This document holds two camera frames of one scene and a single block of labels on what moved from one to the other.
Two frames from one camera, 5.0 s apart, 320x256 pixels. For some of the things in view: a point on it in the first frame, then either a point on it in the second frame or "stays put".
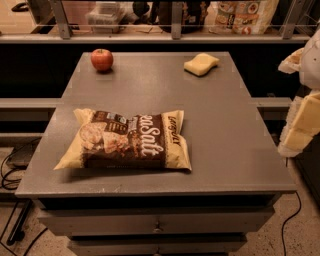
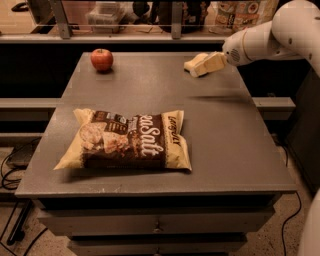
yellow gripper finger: (302, 124) → (213, 61)
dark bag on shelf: (193, 16) stays put
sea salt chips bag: (105, 140) stays put
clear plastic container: (106, 16) stays put
